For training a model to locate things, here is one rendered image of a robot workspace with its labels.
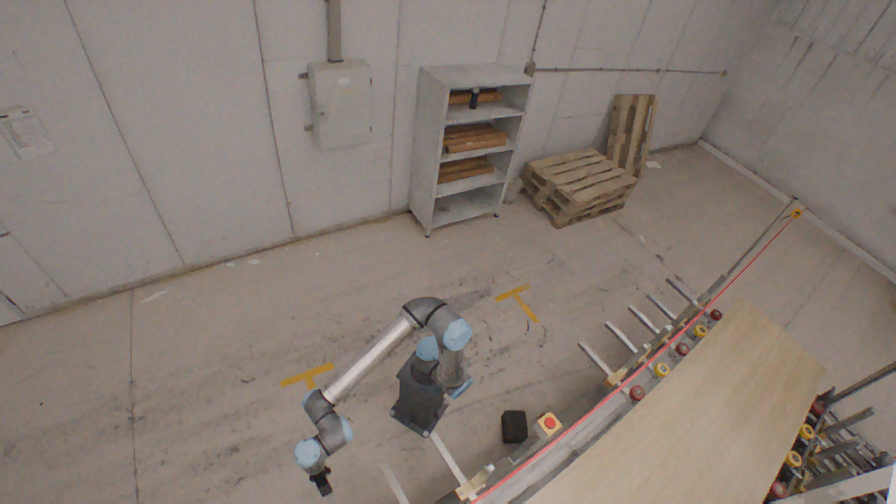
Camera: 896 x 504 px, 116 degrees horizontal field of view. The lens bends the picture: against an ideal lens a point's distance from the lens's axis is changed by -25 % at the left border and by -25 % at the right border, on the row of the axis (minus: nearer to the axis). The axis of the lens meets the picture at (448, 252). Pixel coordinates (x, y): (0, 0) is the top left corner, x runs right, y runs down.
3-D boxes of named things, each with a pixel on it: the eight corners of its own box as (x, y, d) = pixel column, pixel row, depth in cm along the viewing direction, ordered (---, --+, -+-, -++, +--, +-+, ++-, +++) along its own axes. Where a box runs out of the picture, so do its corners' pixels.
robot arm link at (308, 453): (326, 452, 115) (300, 471, 109) (330, 461, 124) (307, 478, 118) (311, 431, 119) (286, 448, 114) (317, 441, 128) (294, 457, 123)
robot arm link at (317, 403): (423, 278, 141) (292, 401, 127) (445, 299, 135) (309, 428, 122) (430, 289, 151) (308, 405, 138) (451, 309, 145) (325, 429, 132)
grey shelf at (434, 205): (407, 211, 394) (419, 66, 285) (476, 194, 433) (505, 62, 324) (426, 238, 369) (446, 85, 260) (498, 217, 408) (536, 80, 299)
